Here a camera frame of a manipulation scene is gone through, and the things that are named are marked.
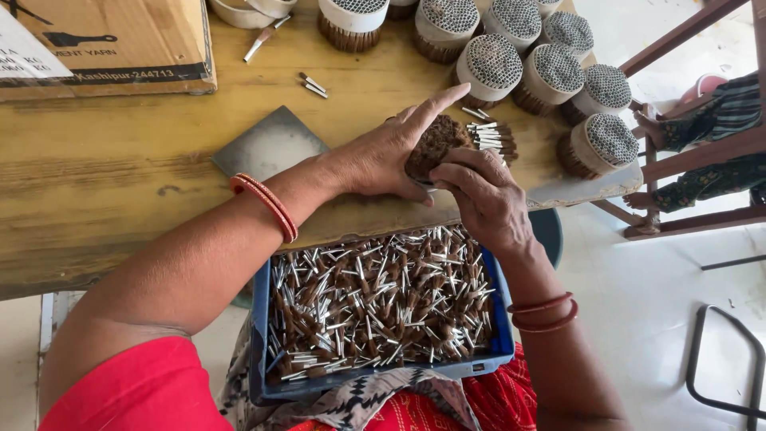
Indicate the person's left hand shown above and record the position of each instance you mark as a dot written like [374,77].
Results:
[371,158]

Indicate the person's right hand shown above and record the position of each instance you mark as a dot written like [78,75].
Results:
[488,206]

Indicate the brown bristle bundle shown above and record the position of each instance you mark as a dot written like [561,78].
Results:
[434,146]

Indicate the dark round stool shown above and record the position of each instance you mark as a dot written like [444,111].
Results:
[546,236]

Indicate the small stack of brush heads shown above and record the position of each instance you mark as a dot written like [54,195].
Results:
[494,139]

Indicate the single brush head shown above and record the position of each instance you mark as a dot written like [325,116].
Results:
[312,81]
[258,43]
[315,91]
[476,112]

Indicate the grey metal plate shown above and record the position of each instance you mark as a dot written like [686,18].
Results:
[269,143]

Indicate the red bangle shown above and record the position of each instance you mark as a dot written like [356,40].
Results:
[547,325]
[541,304]
[276,200]
[263,200]

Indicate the blue plastic crate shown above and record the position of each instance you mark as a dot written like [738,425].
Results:
[502,323]

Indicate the group of white-banded brush bundles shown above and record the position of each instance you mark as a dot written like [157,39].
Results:
[547,75]

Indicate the heap of metal-ferrule brush heads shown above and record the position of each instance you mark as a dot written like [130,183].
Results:
[377,305]

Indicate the pink plastic container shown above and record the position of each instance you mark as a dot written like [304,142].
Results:
[706,85]

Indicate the black metal rod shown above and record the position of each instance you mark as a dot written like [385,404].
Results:
[733,262]

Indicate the brown cardboard box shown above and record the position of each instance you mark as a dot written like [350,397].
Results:
[119,42]

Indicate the person's red garment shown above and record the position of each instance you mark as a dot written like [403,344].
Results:
[137,389]

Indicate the white table leg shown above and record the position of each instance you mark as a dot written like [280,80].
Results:
[54,317]

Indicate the red wooden frame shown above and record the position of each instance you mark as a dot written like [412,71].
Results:
[688,167]

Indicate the black metal tube frame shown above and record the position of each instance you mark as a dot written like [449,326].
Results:
[694,359]

